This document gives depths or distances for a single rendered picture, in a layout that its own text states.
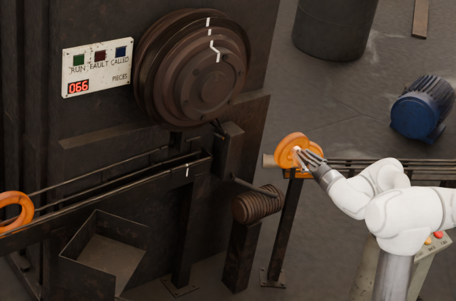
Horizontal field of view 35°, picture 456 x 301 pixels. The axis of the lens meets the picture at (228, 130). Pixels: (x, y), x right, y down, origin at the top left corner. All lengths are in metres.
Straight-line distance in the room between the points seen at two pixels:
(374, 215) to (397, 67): 3.65
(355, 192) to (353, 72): 2.83
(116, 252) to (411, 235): 1.06
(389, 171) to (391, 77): 2.85
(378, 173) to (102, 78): 1.04
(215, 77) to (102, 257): 0.74
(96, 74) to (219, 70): 0.43
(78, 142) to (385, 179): 1.11
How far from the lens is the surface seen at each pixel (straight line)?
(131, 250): 2.61
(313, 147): 2.99
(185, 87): 2.50
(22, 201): 2.56
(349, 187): 2.64
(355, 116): 4.84
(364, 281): 3.17
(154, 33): 2.58
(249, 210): 3.01
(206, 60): 2.49
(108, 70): 2.57
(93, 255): 2.60
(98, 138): 2.67
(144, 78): 2.50
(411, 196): 2.07
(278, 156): 2.79
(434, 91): 4.68
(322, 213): 3.93
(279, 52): 5.44
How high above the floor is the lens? 2.39
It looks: 33 degrees down
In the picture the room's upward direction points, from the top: 10 degrees clockwise
